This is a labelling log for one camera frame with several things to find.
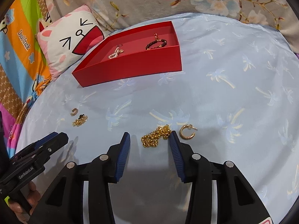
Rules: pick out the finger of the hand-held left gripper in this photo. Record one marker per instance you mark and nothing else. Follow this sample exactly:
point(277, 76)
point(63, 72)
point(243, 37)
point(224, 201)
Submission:
point(57, 142)
point(45, 137)

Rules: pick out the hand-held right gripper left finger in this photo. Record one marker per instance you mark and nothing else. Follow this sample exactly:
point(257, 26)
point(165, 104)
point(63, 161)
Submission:
point(121, 154)

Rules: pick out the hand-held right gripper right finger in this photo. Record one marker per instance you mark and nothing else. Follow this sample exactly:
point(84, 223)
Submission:
point(177, 156)

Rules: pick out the red cardboard box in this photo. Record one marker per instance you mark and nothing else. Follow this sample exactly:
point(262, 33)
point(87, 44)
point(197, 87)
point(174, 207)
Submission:
point(130, 67)

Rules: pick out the person's left hand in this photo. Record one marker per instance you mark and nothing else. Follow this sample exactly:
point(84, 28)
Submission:
point(33, 194)

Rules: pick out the ridged gold hoop earring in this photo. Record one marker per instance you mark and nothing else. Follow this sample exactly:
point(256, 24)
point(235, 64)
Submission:
point(184, 136)

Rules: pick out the small gold hoop earring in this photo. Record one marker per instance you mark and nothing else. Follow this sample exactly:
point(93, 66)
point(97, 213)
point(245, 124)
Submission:
point(74, 113)

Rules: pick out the colourful cartoon blanket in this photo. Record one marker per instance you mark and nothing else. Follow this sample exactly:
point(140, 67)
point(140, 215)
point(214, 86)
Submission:
point(21, 58)

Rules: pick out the white cat face pillow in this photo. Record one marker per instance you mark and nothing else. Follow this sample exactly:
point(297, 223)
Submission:
point(63, 51)

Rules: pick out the grey floral blanket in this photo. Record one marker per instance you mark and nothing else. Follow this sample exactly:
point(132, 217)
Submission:
point(140, 4)

